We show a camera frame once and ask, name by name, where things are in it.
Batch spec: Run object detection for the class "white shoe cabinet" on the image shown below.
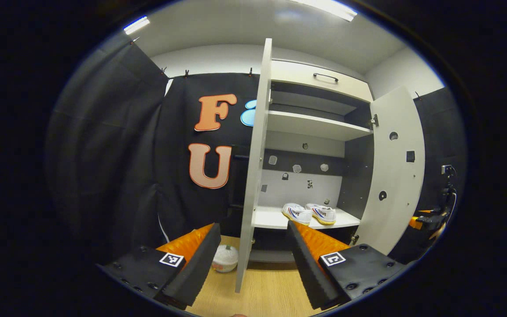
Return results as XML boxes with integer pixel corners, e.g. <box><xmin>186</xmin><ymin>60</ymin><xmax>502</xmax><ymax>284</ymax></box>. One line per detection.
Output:
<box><xmin>249</xmin><ymin>59</ymin><xmax>375</xmax><ymax>264</ymax></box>

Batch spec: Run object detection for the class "white canvas shoe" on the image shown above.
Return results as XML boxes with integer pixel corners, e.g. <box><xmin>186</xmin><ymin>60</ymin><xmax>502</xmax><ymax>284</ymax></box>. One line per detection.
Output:
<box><xmin>305</xmin><ymin>203</ymin><xmax>337</xmax><ymax>225</ymax></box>
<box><xmin>282</xmin><ymin>203</ymin><xmax>312</xmax><ymax>226</ymax></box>

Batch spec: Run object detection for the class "white cabinet drawer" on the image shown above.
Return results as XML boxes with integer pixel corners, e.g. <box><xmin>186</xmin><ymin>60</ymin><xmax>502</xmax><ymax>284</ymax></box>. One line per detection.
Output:
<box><xmin>270</xmin><ymin>60</ymin><xmax>374</xmax><ymax>103</ymax></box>

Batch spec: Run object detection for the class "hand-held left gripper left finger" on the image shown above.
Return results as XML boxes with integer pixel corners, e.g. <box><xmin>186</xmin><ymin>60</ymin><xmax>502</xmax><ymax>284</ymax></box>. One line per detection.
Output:
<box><xmin>97</xmin><ymin>223</ymin><xmax>222</xmax><ymax>310</ymax></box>

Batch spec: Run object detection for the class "white plush toy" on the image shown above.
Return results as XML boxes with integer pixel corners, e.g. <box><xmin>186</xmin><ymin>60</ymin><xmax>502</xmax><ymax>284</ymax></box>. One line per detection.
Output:
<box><xmin>212</xmin><ymin>245</ymin><xmax>239</xmax><ymax>273</ymax></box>

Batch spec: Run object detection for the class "white cabinet door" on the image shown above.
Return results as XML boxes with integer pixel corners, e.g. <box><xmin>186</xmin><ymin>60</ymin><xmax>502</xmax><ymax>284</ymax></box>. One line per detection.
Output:
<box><xmin>351</xmin><ymin>86</ymin><xmax>426</xmax><ymax>256</ymax></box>
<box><xmin>235</xmin><ymin>38</ymin><xmax>273</xmax><ymax>293</ymax></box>

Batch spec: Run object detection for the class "black backdrop cloth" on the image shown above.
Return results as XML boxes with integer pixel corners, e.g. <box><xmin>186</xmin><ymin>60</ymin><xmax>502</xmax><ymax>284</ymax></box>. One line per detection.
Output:
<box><xmin>44</xmin><ymin>37</ymin><xmax>467</xmax><ymax>265</ymax></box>

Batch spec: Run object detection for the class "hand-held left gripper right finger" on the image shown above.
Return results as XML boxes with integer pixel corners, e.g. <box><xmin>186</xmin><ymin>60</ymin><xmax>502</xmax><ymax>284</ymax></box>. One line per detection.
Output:
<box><xmin>285</xmin><ymin>221</ymin><xmax>406</xmax><ymax>311</ymax></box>

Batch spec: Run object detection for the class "ceiling light panel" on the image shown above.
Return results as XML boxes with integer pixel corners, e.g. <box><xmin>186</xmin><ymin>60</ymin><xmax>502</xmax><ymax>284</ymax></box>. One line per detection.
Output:
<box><xmin>124</xmin><ymin>16</ymin><xmax>151</xmax><ymax>35</ymax></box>
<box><xmin>291</xmin><ymin>0</ymin><xmax>358</xmax><ymax>22</ymax></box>

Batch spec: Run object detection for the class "black door handle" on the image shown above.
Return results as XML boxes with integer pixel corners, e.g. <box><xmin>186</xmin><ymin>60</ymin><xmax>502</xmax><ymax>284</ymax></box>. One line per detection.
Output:
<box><xmin>228</xmin><ymin>145</ymin><xmax>250</xmax><ymax>210</ymax></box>

